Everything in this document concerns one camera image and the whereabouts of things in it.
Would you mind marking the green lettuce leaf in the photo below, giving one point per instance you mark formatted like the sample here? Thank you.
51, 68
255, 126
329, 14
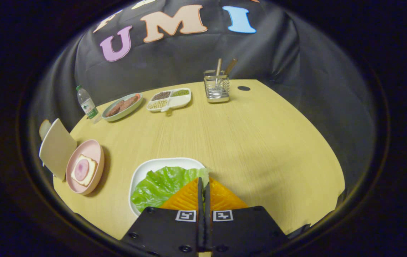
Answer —
160, 185

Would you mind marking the yellow soybeans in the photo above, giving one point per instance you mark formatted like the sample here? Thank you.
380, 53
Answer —
158, 104

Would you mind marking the dark brown beans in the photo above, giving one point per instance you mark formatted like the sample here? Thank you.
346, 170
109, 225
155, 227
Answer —
161, 95

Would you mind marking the green mung beans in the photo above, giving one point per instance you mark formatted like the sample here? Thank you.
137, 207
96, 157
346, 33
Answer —
181, 92

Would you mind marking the white divided snack tray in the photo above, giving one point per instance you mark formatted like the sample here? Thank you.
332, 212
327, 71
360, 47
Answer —
178, 102

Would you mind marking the pink round plate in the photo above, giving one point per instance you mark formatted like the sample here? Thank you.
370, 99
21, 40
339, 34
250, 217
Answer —
94, 150

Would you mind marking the bread slice with brown crust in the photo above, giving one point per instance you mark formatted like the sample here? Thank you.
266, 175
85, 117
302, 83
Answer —
44, 129

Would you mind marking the beige square board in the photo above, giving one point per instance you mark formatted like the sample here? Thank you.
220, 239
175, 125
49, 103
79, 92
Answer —
57, 148

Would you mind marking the white bread slice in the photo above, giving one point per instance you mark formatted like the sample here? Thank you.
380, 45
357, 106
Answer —
92, 170

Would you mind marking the clear plastic water bottle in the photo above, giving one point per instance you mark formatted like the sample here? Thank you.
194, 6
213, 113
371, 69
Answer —
86, 101

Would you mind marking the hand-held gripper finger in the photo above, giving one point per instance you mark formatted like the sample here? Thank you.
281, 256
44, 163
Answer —
207, 203
200, 200

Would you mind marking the pink ham slice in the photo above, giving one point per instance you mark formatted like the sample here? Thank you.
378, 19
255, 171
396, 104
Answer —
81, 170

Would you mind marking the light green round plate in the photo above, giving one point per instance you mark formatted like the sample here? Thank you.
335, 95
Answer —
132, 107

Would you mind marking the white rounded square plate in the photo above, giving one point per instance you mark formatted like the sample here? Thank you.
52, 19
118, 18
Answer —
153, 165

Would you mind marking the brown meat slice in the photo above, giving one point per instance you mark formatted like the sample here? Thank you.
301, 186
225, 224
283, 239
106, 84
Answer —
130, 101
114, 109

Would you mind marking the black backdrop cloth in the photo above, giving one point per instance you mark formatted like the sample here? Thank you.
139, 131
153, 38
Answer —
174, 60

